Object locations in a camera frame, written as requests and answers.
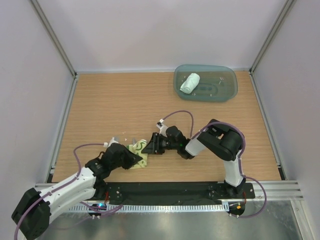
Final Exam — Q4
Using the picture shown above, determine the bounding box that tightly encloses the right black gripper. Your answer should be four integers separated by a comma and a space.
141, 132, 179, 155

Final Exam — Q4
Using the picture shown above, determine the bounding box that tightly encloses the green patterned towel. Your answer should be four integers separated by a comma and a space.
126, 138, 148, 170

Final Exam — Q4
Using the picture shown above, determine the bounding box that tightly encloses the light mint green towel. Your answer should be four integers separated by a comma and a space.
179, 73, 200, 94

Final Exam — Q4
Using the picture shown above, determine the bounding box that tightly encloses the teal transparent plastic basin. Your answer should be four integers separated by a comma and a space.
173, 64, 238, 102

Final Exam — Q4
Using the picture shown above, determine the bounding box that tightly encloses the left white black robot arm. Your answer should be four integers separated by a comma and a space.
11, 143, 143, 240

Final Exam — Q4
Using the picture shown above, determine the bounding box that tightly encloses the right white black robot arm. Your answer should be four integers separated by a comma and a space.
141, 119, 246, 198

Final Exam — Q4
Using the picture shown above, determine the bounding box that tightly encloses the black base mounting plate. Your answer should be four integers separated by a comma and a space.
92, 181, 256, 205

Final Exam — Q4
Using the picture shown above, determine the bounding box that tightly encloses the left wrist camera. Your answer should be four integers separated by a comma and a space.
103, 137, 129, 161

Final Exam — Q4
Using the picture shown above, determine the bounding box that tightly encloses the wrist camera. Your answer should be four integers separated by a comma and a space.
165, 125, 187, 146
103, 137, 129, 161

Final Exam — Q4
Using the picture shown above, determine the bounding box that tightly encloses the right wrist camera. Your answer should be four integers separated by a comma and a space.
165, 125, 187, 146

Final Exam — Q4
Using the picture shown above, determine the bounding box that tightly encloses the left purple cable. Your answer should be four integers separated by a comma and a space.
14, 141, 125, 240

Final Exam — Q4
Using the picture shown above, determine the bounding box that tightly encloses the white slotted cable duct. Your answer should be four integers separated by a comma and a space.
66, 202, 229, 214

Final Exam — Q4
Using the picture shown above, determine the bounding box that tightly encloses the aluminium front rail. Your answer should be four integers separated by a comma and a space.
29, 180, 305, 204

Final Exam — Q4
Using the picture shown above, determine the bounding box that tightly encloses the left aluminium frame post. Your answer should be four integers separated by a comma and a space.
29, 0, 77, 78

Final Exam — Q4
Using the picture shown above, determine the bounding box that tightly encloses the aluminium frame post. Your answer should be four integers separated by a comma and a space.
29, 0, 77, 78
249, 0, 297, 75

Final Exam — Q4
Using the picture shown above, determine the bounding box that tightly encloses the right aluminium frame post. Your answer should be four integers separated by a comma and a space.
249, 0, 297, 75

